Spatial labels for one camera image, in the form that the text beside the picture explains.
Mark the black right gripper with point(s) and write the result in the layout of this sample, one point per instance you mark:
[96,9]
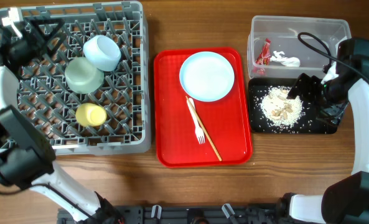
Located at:
[312,83]

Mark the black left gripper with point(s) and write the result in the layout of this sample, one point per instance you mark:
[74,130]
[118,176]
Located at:
[38,42]

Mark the white napkin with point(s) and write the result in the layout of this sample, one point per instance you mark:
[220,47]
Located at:
[280,57]

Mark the light green bowl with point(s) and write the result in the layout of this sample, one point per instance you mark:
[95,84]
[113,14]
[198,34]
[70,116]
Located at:
[82,76]

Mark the small light blue bowl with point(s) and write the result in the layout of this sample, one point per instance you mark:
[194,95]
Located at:
[102,52]

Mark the red snack wrapper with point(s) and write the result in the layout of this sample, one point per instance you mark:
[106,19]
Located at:
[263,58]

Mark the yellow plastic cup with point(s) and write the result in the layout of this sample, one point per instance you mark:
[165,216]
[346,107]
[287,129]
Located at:
[89,114]

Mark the large light blue plate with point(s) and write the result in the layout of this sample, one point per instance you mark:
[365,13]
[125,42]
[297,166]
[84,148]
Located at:
[206,76]

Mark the white plastic fork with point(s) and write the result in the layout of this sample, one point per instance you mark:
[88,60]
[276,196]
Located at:
[198,130]

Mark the wooden chopstick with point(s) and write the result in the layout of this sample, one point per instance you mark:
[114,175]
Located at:
[207,137]

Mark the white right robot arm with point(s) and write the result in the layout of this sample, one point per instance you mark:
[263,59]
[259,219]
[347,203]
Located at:
[346,201]

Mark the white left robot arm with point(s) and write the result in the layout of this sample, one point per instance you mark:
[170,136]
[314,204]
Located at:
[27,159]

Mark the grey plastic dishwasher rack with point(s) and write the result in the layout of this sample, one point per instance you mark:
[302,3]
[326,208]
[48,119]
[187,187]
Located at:
[45,99]

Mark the pile of rice scraps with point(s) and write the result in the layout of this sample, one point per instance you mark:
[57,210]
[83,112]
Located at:
[280,111]

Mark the black rectangular tray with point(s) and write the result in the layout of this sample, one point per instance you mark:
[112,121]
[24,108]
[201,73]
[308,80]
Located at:
[307,123]

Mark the clear plastic bin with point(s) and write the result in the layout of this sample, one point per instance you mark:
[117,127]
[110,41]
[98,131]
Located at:
[282,31]

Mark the red plastic tray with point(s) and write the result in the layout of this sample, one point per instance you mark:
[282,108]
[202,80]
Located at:
[226,120]

